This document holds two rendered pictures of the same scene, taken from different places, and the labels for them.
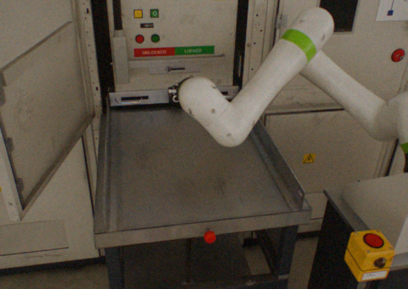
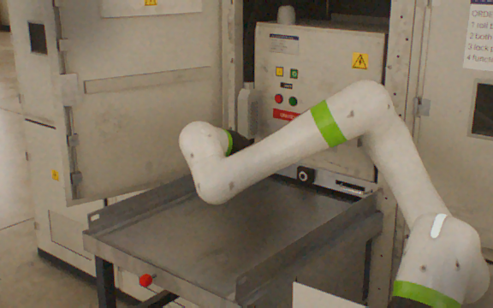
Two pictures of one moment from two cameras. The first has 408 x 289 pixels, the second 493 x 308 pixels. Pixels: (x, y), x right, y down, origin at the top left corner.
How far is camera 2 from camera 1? 1.26 m
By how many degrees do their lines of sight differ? 47
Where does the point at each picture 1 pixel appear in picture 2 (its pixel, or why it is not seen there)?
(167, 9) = (306, 71)
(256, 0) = (394, 74)
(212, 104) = (193, 148)
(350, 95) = (411, 210)
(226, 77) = (366, 168)
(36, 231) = not seen: hidden behind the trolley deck
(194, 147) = (252, 220)
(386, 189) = not seen: outside the picture
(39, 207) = not seen: hidden behind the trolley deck
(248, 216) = (187, 280)
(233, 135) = (201, 186)
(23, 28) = (130, 56)
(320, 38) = (345, 114)
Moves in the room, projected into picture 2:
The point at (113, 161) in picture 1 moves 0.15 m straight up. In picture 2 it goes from (175, 200) to (174, 157)
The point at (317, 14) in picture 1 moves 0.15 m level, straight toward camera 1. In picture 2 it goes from (355, 85) to (299, 91)
